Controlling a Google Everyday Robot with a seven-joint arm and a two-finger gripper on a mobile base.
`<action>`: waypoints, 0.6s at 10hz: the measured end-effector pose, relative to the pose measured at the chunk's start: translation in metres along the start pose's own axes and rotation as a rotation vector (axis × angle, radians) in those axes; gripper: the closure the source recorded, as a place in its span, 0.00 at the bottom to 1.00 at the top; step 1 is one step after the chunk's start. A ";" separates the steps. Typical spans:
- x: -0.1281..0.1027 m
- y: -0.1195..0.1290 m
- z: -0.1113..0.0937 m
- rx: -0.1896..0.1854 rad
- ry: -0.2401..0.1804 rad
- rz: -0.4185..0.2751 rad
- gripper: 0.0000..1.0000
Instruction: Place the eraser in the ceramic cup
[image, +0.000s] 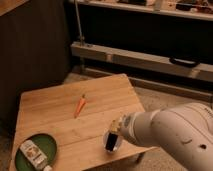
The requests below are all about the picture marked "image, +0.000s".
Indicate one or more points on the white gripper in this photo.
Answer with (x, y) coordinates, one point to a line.
(115, 129)

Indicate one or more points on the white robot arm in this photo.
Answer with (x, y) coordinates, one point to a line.
(185, 132)

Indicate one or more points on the wooden table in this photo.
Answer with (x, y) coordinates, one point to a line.
(79, 140)

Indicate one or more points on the orange toy carrot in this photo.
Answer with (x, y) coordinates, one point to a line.
(80, 105)

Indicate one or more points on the green round plate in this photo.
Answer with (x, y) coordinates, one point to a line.
(48, 146)

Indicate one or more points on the white labelled bottle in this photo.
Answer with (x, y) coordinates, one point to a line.
(35, 156)

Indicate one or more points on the grey metal shelf beam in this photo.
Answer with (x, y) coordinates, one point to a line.
(139, 60)

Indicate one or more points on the black handle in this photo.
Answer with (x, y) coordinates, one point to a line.
(189, 64)

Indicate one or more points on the metal shelf post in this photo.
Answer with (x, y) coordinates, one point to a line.
(81, 37)

